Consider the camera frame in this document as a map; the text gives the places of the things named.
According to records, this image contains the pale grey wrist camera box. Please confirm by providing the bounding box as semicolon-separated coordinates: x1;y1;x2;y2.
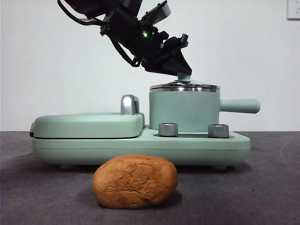
141;0;171;24

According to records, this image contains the mint green breakfast maker base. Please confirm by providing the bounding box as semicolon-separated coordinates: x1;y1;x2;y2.
31;125;251;170

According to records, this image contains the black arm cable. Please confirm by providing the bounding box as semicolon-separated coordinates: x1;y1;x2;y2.
112;38;141;68
57;0;105;26

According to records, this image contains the glass lid with green knob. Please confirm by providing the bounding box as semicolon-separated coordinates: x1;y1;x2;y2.
149;71;220;91

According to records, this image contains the brown potato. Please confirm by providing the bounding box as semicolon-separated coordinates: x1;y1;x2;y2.
91;154;178;209

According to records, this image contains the chrome griddle cover handle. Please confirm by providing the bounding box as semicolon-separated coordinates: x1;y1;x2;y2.
120;94;141;116

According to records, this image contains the white wall power outlet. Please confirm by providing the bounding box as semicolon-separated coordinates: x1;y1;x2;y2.
287;0;300;21

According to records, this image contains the mint green griddle cover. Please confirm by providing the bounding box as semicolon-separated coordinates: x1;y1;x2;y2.
29;112;146;139

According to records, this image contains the mint green pot with handle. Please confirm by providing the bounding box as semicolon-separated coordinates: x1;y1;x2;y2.
149;88;261;132

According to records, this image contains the silver control knob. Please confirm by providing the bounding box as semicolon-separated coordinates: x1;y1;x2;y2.
208;123;230;138
158;122;179;137

